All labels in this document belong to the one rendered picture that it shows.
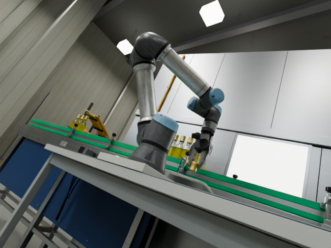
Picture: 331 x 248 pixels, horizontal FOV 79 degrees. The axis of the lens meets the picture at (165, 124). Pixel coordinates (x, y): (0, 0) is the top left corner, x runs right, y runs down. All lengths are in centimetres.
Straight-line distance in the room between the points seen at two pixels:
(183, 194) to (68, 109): 820
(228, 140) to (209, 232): 99
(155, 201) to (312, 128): 116
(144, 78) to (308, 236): 81
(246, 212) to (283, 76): 143
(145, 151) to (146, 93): 32
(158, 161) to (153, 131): 12
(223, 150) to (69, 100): 767
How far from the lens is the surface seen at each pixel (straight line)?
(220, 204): 47
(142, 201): 66
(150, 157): 73
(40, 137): 214
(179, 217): 56
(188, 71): 93
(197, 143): 103
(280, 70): 182
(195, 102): 104
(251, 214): 45
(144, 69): 100
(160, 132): 75
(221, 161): 139
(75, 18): 693
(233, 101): 165
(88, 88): 899
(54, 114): 844
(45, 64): 624
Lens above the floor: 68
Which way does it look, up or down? 21 degrees up
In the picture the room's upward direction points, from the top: 24 degrees clockwise
